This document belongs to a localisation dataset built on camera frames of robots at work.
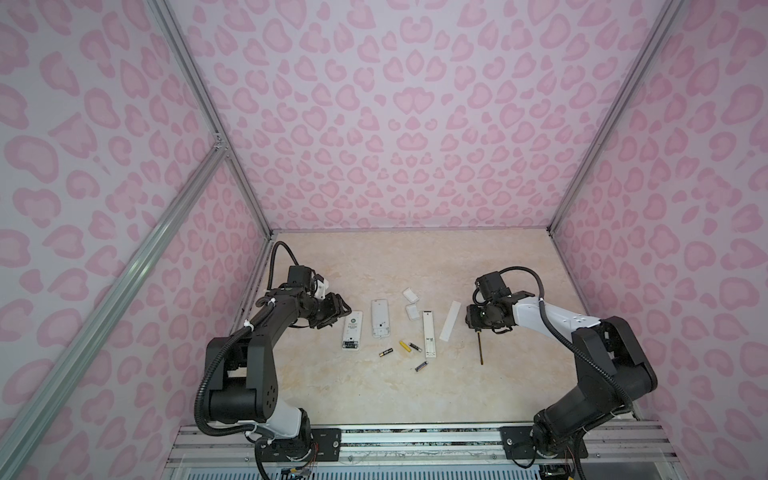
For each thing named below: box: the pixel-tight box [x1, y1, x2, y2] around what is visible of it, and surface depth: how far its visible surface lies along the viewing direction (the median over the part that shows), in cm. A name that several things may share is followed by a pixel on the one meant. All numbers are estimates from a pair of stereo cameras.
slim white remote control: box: [423, 310, 437, 358], surface depth 92 cm
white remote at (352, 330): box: [342, 310, 363, 350], surface depth 94 cm
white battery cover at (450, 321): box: [439, 300, 462, 342], surface depth 97 cm
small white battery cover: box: [405, 303, 421, 320], surface depth 100 cm
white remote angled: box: [371, 299, 390, 338], surface depth 97 cm
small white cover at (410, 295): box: [402, 287, 419, 303], surface depth 103 cm
